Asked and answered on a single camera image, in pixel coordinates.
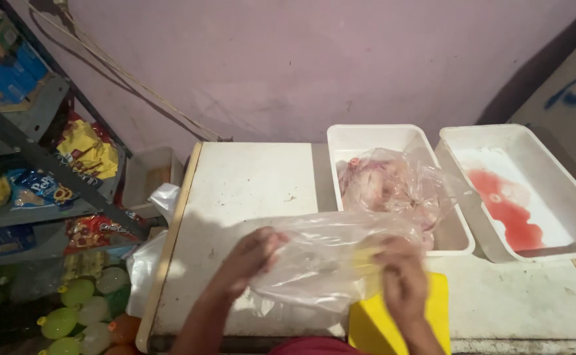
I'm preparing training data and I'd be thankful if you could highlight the person's right hand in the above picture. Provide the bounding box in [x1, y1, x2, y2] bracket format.
[373, 236, 430, 323]

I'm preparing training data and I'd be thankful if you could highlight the person's left hand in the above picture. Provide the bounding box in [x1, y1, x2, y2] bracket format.
[221, 226, 292, 296]

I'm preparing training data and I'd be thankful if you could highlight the clear plastic bag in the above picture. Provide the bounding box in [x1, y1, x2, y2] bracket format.
[236, 211, 424, 314]

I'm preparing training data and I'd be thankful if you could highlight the bagged raw chicken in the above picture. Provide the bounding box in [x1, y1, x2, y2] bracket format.
[336, 147, 471, 249]

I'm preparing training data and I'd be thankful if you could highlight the yellow cutting board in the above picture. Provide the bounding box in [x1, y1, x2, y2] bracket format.
[348, 272, 451, 355]

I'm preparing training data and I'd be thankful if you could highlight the person's red shirt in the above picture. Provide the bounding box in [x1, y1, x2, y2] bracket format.
[267, 337, 368, 355]

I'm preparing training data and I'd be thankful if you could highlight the white tray with chicken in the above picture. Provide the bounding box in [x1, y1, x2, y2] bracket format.
[326, 124, 476, 257]

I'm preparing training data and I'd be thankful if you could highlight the white plastic bag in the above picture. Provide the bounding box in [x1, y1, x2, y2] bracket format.
[125, 183, 181, 319]

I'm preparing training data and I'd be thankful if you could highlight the small white tub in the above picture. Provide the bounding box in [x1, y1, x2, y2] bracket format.
[122, 146, 184, 219]

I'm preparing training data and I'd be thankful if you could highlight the white tray with red liquid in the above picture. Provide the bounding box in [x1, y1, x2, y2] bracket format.
[435, 124, 576, 263]

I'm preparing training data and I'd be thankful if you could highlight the heap of soda bottles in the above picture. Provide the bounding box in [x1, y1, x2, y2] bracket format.
[0, 264, 143, 355]

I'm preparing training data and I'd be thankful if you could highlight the metal shelf of snack packets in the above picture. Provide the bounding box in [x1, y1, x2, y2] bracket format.
[0, 0, 151, 269]

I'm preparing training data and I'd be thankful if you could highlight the beige cord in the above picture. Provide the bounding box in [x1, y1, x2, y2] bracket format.
[24, 0, 232, 143]

